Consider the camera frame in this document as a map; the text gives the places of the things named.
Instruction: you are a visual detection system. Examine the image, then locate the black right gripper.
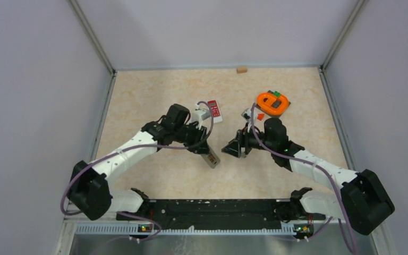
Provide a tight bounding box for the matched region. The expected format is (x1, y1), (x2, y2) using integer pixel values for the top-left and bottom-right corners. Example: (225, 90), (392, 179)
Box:
(222, 122), (276, 158)

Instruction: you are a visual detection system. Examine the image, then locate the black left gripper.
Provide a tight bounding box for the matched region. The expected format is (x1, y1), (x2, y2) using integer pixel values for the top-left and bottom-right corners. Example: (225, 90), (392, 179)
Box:
(174, 122), (211, 155)

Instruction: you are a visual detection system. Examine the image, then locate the grey remote control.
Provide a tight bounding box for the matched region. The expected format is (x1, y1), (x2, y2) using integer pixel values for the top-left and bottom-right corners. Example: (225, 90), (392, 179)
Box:
(201, 147), (220, 169)

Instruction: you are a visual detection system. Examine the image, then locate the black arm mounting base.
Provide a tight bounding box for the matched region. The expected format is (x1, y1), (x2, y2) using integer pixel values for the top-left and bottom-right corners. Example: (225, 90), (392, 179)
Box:
(134, 192), (326, 231)

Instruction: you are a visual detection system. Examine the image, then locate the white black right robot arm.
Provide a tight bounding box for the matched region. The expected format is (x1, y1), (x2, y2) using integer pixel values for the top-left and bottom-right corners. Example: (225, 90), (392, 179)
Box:
(222, 118), (395, 235)

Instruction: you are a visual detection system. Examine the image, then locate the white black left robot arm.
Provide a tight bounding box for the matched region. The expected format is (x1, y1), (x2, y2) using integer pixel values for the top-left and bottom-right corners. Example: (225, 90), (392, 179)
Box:
(61, 101), (219, 220)

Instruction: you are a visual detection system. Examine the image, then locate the red white remote control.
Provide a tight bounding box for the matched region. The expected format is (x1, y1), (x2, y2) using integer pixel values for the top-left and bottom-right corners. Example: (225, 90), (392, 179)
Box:
(207, 100), (223, 123)

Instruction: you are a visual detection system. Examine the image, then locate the red wedge block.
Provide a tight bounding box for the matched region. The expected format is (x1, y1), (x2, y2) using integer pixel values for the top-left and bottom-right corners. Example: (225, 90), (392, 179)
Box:
(257, 113), (265, 121)

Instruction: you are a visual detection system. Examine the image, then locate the small wooden block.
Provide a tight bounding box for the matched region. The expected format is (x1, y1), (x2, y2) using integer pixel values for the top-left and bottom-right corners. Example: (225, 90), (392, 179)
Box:
(236, 66), (248, 74)

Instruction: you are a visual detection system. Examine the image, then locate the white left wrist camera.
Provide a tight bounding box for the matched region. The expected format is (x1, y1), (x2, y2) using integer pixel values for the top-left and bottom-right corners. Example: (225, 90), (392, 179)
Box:
(190, 108), (211, 129)

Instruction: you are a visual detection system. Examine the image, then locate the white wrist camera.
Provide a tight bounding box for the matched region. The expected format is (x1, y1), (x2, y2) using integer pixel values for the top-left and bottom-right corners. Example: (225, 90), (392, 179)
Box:
(190, 108), (211, 129)
(241, 108), (258, 123)

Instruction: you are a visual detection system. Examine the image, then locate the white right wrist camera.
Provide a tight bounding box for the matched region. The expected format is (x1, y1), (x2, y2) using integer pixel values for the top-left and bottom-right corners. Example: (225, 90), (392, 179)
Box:
(241, 108), (258, 123)

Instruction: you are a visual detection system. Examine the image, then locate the orange ring toy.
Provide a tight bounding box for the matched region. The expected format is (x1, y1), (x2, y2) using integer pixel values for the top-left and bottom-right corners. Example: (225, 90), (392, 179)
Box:
(256, 91), (291, 117)

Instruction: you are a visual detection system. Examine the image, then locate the aluminium frame rail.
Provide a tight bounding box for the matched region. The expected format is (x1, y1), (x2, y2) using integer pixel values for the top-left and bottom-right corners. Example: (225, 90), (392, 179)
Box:
(319, 0), (370, 71)

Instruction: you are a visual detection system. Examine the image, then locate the white cable duct strip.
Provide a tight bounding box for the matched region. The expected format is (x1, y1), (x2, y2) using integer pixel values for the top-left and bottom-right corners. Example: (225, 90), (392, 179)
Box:
(75, 223), (296, 235)

